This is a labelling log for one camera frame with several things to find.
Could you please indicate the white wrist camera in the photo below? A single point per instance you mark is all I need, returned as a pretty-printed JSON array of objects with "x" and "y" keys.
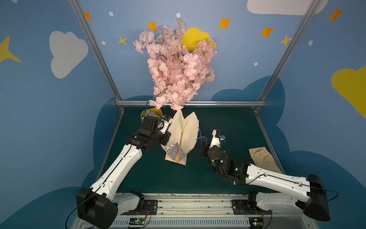
[
  {"x": 217, "y": 139},
  {"x": 166, "y": 125}
]

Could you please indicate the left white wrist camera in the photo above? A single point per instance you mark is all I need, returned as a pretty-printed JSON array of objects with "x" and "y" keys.
[{"x": 166, "y": 125}]

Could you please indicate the right circuit board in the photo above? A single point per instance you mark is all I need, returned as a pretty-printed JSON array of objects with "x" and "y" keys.
[{"x": 256, "y": 223}]

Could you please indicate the beige glove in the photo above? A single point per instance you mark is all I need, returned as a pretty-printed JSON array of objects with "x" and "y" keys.
[{"x": 263, "y": 159}]

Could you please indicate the green condiment packet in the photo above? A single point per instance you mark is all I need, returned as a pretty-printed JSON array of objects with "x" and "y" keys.
[{"x": 153, "y": 112}]

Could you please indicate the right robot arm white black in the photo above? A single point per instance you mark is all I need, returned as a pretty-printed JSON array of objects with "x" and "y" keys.
[{"x": 306, "y": 194}]

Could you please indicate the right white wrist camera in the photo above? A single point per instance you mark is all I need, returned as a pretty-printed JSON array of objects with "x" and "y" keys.
[{"x": 217, "y": 139}]

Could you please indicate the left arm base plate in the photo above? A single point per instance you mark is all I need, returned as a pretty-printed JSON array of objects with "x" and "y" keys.
[{"x": 142, "y": 209}]

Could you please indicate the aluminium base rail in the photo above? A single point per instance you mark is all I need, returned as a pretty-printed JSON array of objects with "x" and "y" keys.
[{"x": 204, "y": 211}]

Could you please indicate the pink cherry blossom tree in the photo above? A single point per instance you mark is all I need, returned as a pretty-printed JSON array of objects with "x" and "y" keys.
[{"x": 177, "y": 72}]

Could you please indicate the left circuit board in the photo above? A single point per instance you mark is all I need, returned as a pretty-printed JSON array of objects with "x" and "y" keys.
[{"x": 137, "y": 221}]

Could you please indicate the blue checkered pretzel paper bag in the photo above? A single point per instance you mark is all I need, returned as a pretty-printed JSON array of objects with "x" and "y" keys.
[{"x": 185, "y": 132}]

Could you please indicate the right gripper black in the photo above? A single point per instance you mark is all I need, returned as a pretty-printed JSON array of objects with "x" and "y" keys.
[{"x": 206, "y": 146}]

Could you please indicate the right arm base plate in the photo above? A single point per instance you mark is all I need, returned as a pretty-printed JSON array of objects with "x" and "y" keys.
[{"x": 240, "y": 207}]

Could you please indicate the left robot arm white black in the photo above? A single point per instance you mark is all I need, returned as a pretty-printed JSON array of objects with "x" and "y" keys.
[{"x": 99, "y": 205}]

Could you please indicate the aluminium back frame bar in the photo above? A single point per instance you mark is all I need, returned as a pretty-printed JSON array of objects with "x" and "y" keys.
[{"x": 198, "y": 103}]

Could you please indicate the circuit board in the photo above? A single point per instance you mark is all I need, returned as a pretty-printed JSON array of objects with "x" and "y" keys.
[
  {"x": 137, "y": 221},
  {"x": 256, "y": 223}
]

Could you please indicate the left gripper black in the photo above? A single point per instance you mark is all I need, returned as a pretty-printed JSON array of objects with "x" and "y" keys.
[{"x": 151, "y": 115}]

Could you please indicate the yellow plastic tray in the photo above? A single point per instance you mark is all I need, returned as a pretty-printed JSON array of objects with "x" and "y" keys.
[{"x": 142, "y": 118}]

